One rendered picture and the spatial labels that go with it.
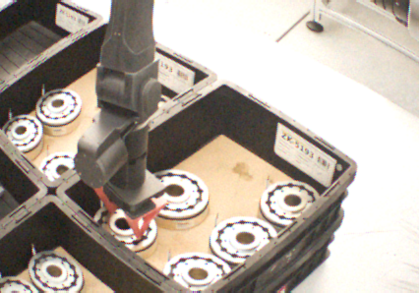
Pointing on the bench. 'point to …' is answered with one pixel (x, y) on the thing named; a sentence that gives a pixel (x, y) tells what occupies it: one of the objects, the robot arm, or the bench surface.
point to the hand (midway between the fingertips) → (126, 219)
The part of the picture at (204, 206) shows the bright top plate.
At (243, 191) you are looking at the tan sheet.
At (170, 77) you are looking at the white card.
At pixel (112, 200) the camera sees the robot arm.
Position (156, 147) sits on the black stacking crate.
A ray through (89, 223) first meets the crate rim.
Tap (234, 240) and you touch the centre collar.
